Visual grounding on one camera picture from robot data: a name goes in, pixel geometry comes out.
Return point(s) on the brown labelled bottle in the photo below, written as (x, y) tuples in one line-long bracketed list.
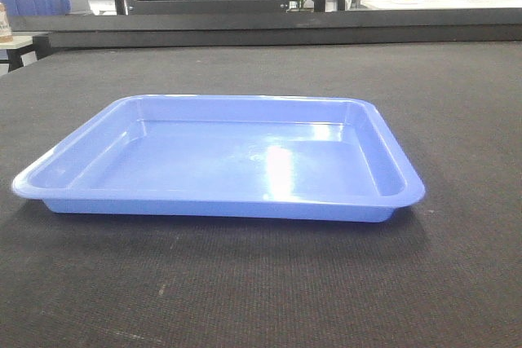
[(5, 28)]

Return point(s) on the blue plastic tray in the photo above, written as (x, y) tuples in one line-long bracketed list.
[(246, 156)]

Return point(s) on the white background workbench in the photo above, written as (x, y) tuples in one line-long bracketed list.
[(410, 5)]

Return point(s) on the white side table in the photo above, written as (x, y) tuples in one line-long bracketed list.
[(18, 52)]

